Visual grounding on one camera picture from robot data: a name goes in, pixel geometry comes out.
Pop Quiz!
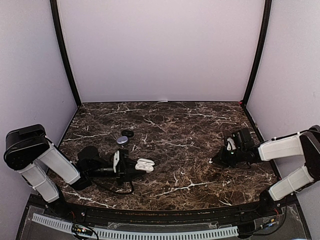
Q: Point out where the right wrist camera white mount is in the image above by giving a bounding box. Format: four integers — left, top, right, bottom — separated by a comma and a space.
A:
224, 137, 237, 151

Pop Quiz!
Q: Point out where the right black frame post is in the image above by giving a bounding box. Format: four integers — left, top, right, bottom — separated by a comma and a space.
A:
241, 0, 272, 108

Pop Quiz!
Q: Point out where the black earbud charging case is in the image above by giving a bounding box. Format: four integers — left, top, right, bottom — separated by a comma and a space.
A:
121, 129, 134, 138

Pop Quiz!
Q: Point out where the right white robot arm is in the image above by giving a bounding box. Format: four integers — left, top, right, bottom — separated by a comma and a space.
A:
212, 125, 320, 217

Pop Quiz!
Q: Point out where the white charging case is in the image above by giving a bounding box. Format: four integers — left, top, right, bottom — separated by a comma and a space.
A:
135, 158, 155, 173

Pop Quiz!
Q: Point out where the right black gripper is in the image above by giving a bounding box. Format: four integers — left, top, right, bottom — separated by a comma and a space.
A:
212, 146, 245, 169

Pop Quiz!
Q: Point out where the left black frame post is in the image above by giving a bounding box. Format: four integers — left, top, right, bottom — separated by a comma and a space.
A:
49, 0, 82, 108

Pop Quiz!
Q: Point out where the white slotted cable duct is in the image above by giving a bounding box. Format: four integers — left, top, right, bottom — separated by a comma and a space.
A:
31, 213, 239, 240

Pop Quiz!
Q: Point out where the purple charging case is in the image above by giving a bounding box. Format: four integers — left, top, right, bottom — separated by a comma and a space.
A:
116, 135, 129, 146

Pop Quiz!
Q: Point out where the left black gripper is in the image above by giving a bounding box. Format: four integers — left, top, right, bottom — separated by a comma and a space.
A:
87, 158, 146, 186

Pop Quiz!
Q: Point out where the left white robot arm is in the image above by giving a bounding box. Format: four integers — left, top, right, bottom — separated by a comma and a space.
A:
3, 124, 155, 218

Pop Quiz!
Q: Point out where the black frame post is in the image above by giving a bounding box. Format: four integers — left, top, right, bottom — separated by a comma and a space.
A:
49, 0, 82, 108
241, 0, 272, 108

